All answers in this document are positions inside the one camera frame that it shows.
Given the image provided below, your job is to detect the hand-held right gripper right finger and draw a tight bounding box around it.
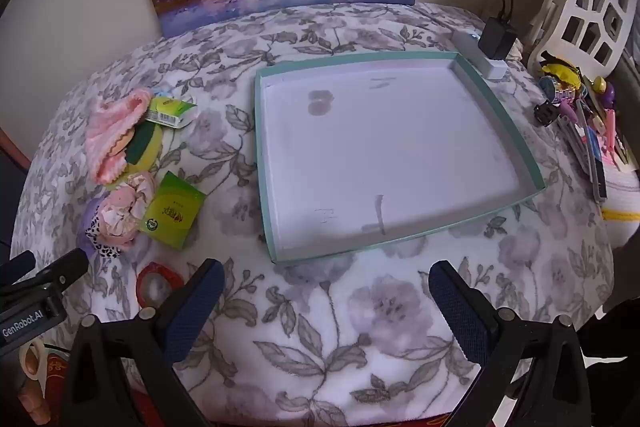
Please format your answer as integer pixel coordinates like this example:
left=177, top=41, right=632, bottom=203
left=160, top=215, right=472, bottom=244
left=429, top=260, right=593, bottom=427

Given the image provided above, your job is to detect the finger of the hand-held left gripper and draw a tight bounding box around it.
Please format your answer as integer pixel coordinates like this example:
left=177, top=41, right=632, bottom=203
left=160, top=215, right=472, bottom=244
left=0, top=251, right=37, bottom=290
left=30, top=248, right=103, bottom=295

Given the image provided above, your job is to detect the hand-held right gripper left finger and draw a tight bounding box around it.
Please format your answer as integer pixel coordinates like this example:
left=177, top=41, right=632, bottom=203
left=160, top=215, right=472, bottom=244
left=59, top=258, right=226, bottom=427

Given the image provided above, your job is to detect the leopard print scrunchie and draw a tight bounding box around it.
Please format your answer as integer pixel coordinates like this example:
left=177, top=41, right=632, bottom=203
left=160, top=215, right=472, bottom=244
left=84, top=227, right=123, bottom=260

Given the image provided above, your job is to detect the red tape roll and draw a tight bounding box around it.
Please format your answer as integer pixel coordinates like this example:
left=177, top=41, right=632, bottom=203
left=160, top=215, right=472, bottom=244
left=136, top=262, right=187, bottom=308

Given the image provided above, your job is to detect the pink fabric scrunchie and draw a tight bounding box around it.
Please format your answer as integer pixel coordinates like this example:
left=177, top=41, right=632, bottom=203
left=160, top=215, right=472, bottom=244
left=97, top=172, right=158, bottom=250

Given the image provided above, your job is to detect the square green tissue packet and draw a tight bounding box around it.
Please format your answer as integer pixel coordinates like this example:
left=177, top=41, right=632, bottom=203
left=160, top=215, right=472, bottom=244
left=137, top=171, right=207, bottom=251

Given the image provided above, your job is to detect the green yellow sponge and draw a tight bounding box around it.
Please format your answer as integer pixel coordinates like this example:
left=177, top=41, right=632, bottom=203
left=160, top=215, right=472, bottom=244
left=122, top=122, right=165, bottom=172

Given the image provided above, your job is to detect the pink knitted cloth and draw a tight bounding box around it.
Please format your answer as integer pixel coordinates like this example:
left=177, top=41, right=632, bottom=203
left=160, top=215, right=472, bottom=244
left=84, top=88, right=156, bottom=185

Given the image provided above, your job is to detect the teal shallow box tray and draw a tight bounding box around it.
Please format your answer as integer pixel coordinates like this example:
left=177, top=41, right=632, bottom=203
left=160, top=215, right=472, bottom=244
left=254, top=51, right=546, bottom=265

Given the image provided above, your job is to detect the person's left hand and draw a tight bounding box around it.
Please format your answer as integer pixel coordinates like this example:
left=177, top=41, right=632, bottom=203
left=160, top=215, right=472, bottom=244
left=19, top=339, right=53, bottom=424

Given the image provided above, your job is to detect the dark blue furniture panel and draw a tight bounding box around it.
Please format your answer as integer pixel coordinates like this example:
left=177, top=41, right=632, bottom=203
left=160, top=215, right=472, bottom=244
left=0, top=127, right=33, bottom=253

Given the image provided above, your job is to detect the grey floral blanket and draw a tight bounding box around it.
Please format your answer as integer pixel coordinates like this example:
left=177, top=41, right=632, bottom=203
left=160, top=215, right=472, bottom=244
left=10, top=2, right=640, bottom=427

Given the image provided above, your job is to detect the small green tissue pack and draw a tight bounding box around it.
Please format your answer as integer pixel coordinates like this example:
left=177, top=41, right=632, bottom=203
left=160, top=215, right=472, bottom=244
left=145, top=94, right=198, bottom=130

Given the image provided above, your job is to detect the yellow strip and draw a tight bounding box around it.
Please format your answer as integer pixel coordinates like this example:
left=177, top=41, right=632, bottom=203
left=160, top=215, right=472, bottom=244
left=602, top=207, right=640, bottom=222

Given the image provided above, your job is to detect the black hair claw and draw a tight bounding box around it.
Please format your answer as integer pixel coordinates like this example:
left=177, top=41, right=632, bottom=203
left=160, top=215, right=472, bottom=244
left=534, top=103, right=558, bottom=126

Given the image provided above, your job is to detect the pile of colourful hair clips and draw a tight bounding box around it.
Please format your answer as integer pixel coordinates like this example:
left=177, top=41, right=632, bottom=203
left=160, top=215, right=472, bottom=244
left=557, top=77, right=636, bottom=202

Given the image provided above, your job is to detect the metal wristwatch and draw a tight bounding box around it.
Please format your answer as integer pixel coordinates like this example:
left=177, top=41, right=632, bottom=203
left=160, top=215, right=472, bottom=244
left=540, top=77, right=581, bottom=105

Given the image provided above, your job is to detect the white power strip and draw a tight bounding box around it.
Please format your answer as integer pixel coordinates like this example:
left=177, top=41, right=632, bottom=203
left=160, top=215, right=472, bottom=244
left=452, top=31, right=507, bottom=80

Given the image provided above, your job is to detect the yellow black hair accessory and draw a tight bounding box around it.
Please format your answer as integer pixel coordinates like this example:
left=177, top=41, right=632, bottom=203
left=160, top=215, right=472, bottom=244
left=541, top=59, right=583, bottom=88

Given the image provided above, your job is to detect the black charger adapter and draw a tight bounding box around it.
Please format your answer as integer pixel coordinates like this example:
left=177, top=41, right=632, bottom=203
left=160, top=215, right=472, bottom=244
left=479, top=18, right=518, bottom=59

